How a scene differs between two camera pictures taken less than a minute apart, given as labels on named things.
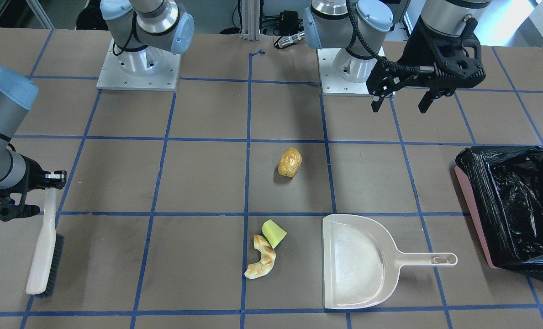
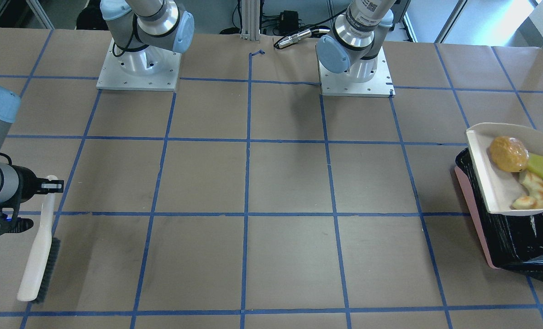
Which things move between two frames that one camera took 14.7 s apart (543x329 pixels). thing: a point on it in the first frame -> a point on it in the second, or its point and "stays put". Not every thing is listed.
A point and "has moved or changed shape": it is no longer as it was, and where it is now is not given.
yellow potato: x=290 y=162 -> x=508 y=154
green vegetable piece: x=273 y=233 -> x=541 y=166
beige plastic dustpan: x=361 y=264 -> x=520 y=170
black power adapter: x=288 y=22 stays put
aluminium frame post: x=250 y=10 stays put
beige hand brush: x=44 y=271 has moved or changed shape
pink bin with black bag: x=518 y=192 stays put
